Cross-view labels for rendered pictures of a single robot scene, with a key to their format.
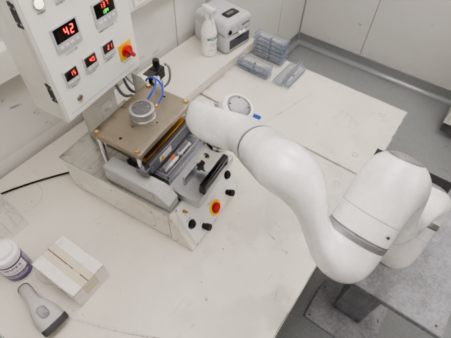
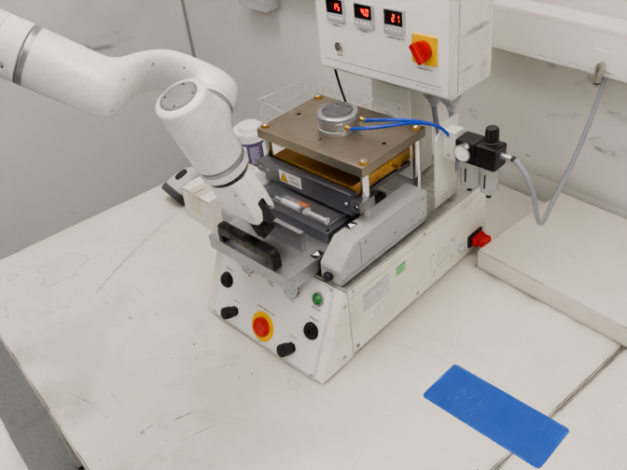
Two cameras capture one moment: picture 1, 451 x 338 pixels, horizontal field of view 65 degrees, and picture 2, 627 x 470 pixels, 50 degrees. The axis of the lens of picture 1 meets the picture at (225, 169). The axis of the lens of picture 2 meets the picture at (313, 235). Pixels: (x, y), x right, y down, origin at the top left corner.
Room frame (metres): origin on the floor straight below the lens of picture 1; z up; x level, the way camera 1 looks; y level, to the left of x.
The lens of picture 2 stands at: (1.13, -0.83, 1.70)
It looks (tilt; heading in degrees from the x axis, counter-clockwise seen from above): 36 degrees down; 111
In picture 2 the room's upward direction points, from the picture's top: 7 degrees counter-clockwise
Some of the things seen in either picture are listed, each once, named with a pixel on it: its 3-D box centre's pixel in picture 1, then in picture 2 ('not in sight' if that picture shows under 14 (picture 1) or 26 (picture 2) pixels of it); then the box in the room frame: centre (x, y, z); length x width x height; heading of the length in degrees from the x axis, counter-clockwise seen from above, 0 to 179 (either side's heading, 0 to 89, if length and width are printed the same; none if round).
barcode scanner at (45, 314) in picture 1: (36, 306); (198, 177); (0.30, 0.54, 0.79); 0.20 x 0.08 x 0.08; 56
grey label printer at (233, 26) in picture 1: (223, 25); not in sight; (1.74, 0.05, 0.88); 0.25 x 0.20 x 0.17; 50
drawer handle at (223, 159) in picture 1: (214, 173); (248, 244); (0.67, 0.04, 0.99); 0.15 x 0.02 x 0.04; 153
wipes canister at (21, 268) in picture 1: (11, 261); (252, 147); (0.42, 0.65, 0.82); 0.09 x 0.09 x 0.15
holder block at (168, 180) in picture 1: (166, 151); (319, 200); (0.76, 0.20, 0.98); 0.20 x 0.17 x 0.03; 153
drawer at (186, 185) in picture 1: (178, 159); (302, 216); (0.74, 0.16, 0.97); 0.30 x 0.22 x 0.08; 63
